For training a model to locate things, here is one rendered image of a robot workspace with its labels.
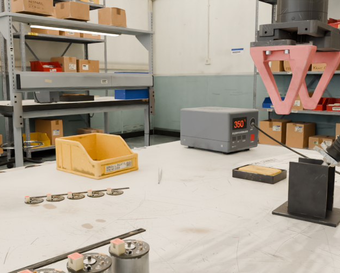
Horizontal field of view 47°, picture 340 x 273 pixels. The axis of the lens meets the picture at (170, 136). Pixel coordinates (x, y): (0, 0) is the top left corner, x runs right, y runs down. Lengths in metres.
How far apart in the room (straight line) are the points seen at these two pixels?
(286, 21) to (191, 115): 0.49
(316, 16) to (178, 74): 5.83
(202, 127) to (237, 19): 4.86
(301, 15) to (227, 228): 0.25
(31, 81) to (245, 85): 3.42
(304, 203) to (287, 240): 0.08
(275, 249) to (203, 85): 5.60
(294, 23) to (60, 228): 0.34
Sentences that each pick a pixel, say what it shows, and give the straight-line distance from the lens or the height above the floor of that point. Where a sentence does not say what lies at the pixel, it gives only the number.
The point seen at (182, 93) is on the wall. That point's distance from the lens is 6.23.
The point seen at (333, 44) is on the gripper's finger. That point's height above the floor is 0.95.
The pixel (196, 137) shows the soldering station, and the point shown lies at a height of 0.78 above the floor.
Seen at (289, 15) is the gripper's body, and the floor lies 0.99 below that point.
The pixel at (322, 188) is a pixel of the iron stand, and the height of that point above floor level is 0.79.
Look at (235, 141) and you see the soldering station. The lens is 0.87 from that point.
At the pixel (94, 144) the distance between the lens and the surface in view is 0.80.
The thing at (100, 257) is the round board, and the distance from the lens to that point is 0.24.
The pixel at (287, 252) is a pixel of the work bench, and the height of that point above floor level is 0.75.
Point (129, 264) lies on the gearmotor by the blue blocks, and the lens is 0.24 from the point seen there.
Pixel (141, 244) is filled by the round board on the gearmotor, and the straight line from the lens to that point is 0.25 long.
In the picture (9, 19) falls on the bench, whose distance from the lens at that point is 2.86.
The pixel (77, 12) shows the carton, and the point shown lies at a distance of 3.18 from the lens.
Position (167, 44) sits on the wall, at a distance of 6.47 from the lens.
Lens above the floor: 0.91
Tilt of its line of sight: 8 degrees down
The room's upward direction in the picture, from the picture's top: straight up
